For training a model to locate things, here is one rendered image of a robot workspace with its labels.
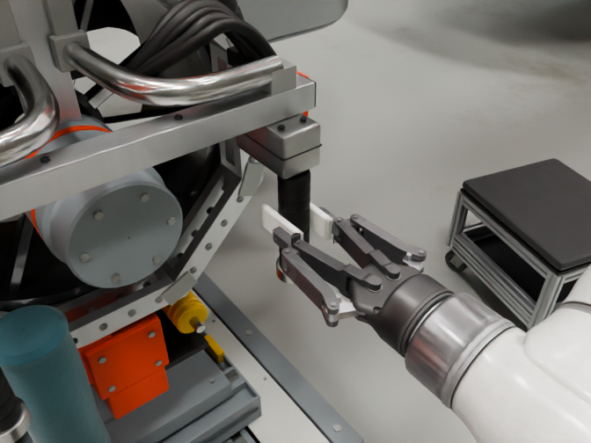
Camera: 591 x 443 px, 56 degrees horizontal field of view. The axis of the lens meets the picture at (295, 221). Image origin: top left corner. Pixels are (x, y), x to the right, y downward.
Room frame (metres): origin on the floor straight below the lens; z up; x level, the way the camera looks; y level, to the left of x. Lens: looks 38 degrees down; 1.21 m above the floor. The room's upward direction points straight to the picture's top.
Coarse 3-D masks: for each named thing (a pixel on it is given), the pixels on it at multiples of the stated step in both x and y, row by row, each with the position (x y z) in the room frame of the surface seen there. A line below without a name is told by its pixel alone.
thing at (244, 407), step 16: (208, 336) 0.89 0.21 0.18; (208, 352) 0.86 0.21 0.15; (224, 368) 0.82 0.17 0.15; (240, 384) 0.76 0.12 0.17; (224, 400) 0.73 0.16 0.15; (240, 400) 0.73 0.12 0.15; (256, 400) 0.72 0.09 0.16; (208, 416) 0.69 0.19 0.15; (224, 416) 0.69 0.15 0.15; (240, 416) 0.69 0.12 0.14; (256, 416) 0.72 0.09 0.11; (176, 432) 0.65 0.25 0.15; (192, 432) 0.65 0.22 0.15; (208, 432) 0.65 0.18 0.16; (224, 432) 0.67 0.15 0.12
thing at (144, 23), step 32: (128, 0) 0.89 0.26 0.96; (192, 64) 0.79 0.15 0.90; (0, 96) 0.63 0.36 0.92; (96, 96) 0.69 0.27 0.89; (0, 128) 0.64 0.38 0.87; (192, 160) 0.78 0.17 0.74; (192, 192) 0.74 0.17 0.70; (0, 224) 0.75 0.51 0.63; (32, 224) 0.61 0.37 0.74; (0, 256) 0.66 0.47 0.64; (32, 256) 0.68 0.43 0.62; (0, 288) 0.58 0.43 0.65; (32, 288) 0.59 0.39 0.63; (64, 288) 0.60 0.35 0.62
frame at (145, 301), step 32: (160, 0) 0.69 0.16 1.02; (224, 64) 0.74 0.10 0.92; (224, 160) 0.74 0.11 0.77; (256, 160) 0.72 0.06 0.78; (224, 192) 0.70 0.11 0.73; (256, 192) 0.71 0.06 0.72; (192, 224) 0.69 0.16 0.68; (224, 224) 0.68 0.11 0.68; (192, 256) 0.64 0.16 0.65; (128, 288) 0.61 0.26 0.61; (160, 288) 0.60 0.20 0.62; (96, 320) 0.54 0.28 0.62; (128, 320) 0.57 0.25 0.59
